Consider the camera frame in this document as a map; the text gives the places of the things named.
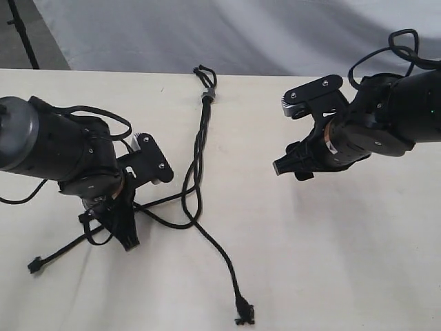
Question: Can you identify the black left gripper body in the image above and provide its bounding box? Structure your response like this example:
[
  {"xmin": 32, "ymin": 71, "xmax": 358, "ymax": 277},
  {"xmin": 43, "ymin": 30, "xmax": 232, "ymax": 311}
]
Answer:
[{"xmin": 58, "ymin": 170, "xmax": 137, "ymax": 228}]

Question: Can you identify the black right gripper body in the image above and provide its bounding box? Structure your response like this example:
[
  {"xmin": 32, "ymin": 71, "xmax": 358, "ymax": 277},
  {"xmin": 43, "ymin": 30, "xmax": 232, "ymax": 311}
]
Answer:
[{"xmin": 302, "ymin": 120, "xmax": 413, "ymax": 172}]

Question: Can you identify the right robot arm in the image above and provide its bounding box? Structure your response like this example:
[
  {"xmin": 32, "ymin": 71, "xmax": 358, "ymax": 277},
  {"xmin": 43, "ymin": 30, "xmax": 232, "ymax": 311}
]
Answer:
[{"xmin": 273, "ymin": 70, "xmax": 440, "ymax": 181}]

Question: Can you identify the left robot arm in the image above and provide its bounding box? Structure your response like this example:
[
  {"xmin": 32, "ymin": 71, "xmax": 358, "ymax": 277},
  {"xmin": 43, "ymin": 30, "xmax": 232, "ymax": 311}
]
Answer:
[{"xmin": 1, "ymin": 97, "xmax": 139, "ymax": 251}]

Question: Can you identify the grey backdrop cloth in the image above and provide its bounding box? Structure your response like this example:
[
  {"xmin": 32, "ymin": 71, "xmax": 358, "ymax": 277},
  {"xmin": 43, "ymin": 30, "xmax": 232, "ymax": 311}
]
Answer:
[{"xmin": 35, "ymin": 1, "xmax": 440, "ymax": 77}]

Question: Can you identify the black stand pole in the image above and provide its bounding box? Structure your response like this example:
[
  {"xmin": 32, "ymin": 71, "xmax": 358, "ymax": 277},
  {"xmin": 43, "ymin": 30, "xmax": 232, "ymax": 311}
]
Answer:
[{"xmin": 7, "ymin": 0, "xmax": 40, "ymax": 70}]

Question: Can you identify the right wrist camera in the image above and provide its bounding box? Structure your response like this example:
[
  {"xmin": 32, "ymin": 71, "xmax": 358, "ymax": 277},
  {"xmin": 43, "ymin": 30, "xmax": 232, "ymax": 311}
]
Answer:
[{"xmin": 281, "ymin": 74, "xmax": 349, "ymax": 119}]

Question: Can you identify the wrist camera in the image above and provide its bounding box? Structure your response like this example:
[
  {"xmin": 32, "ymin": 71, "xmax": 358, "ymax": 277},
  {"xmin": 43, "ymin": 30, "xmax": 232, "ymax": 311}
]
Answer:
[
  {"xmin": 281, "ymin": 74, "xmax": 349, "ymax": 119},
  {"xmin": 117, "ymin": 133, "xmax": 174, "ymax": 188}
]

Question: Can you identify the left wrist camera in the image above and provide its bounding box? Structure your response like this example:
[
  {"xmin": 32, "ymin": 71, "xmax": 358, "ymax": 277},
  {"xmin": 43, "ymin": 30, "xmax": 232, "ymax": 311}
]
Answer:
[{"xmin": 117, "ymin": 133, "xmax": 174, "ymax": 188}]

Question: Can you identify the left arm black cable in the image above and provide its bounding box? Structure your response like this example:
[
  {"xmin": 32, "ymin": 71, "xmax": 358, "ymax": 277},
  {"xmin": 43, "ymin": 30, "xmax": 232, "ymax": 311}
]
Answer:
[{"xmin": 0, "ymin": 106, "xmax": 133, "ymax": 245}]

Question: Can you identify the grey cable clamp bracket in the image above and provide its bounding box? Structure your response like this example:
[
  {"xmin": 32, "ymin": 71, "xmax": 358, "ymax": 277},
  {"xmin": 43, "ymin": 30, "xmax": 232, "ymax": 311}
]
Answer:
[{"xmin": 201, "ymin": 88, "xmax": 216, "ymax": 103}]

